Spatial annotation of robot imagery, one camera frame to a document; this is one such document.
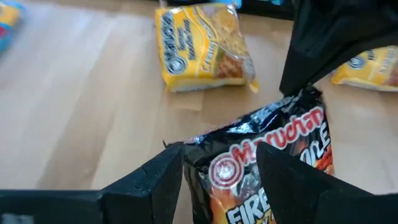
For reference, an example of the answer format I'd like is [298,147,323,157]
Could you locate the yellow Maruchan chicken noodles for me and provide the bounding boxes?
[330,45,398,93]
[154,2,260,94]

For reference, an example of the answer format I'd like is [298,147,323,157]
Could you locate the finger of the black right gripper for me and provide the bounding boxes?
[279,0,398,96]

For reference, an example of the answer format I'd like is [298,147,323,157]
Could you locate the black Maruchan fire noodles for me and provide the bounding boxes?
[162,83,336,224]

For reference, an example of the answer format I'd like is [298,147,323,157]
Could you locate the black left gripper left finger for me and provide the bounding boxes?
[101,142,187,224]

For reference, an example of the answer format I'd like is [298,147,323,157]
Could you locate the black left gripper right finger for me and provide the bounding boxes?
[256,141,371,224]

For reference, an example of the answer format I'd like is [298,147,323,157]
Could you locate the yellow noodle packet top-right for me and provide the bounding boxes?
[0,0,25,53]

